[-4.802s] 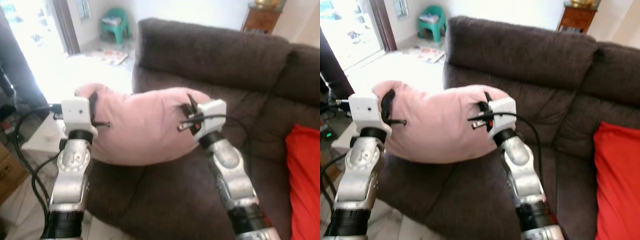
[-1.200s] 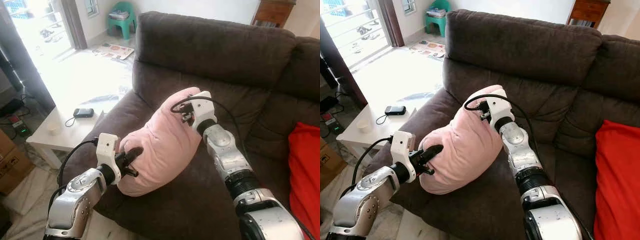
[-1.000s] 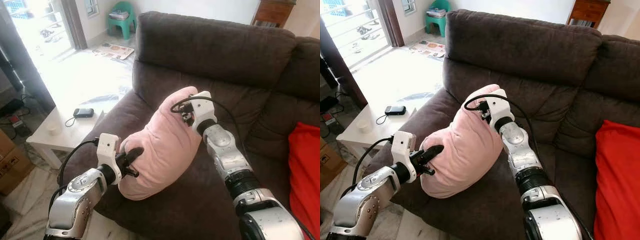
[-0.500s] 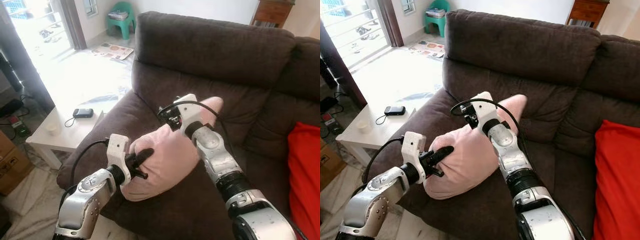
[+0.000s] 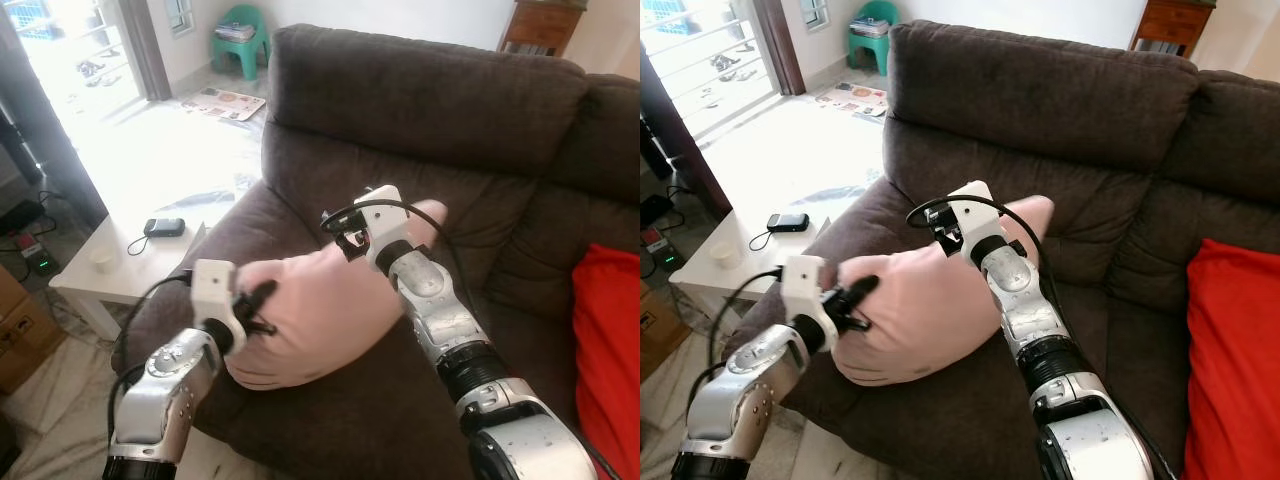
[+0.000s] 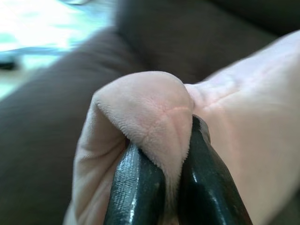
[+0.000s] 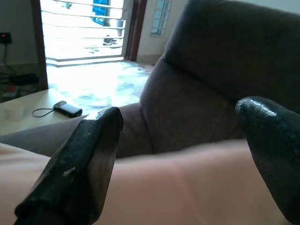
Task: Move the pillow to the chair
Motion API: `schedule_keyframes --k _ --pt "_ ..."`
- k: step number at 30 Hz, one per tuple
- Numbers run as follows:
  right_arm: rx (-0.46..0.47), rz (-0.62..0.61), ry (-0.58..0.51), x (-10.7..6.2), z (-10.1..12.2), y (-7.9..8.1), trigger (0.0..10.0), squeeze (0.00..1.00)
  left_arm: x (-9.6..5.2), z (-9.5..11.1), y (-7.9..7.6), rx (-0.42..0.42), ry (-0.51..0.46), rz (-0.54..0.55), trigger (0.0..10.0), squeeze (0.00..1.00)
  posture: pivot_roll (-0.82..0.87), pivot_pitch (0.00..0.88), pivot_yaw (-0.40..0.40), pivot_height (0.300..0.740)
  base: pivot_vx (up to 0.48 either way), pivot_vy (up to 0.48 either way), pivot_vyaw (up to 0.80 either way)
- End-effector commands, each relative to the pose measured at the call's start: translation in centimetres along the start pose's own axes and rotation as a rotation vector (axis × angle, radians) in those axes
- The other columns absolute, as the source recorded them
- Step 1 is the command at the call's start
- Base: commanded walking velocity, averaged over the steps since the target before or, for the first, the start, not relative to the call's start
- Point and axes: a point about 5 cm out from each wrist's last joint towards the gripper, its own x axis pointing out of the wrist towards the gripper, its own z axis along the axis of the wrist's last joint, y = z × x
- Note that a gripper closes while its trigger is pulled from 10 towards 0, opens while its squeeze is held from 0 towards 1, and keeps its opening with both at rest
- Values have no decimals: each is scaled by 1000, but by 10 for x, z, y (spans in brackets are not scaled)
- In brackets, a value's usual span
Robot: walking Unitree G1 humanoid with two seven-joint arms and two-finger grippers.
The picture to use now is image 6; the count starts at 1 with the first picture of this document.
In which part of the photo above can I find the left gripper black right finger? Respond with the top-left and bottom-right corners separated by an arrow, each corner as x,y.
179,116 -> 254,225

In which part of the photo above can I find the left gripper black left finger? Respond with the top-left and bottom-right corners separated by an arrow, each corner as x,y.
103,142 -> 169,225

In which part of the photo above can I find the pink plush pillow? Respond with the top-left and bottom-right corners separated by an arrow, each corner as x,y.
63,29 -> 300,225

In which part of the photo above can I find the dark grey fabric sofa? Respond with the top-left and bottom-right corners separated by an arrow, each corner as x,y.
0,0 -> 300,225

